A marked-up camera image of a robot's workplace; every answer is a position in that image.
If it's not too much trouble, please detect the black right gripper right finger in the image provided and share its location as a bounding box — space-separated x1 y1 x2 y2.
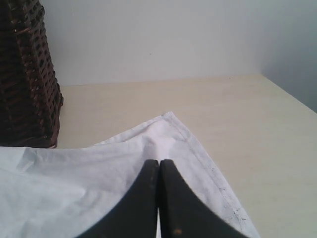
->
158 159 243 238

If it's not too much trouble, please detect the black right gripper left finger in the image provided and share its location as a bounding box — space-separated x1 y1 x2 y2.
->
79 160 159 238

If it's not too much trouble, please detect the white t-shirt with red lettering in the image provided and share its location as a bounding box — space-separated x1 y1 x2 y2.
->
0 112 259 238

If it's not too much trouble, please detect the dark brown wicker basket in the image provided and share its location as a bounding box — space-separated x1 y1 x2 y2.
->
0 0 63 148

